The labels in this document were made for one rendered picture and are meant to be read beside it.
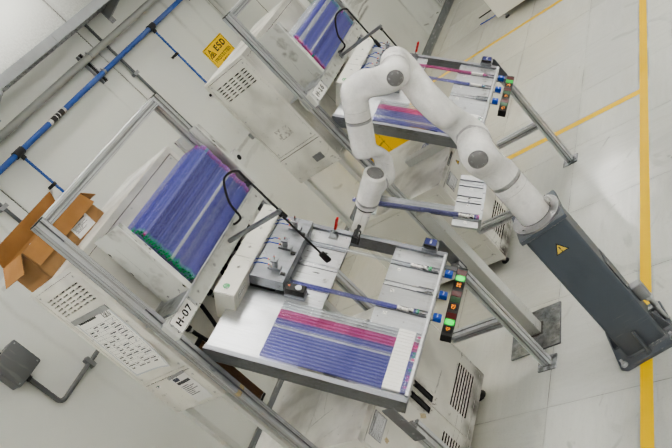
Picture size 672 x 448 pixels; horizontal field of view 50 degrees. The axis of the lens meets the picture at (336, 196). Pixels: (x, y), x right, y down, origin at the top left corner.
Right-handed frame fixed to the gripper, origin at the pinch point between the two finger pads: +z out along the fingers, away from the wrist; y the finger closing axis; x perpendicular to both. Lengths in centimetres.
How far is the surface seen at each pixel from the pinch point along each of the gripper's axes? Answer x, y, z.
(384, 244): 10.4, -7.9, 9.1
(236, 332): -27, 50, 16
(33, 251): -101, 55, 5
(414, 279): 25.6, 6.5, 6.6
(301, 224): -22.9, -2.9, 8.9
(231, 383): -23, 63, 26
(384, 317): 19.5, 27.5, 7.7
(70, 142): -181, -81, 92
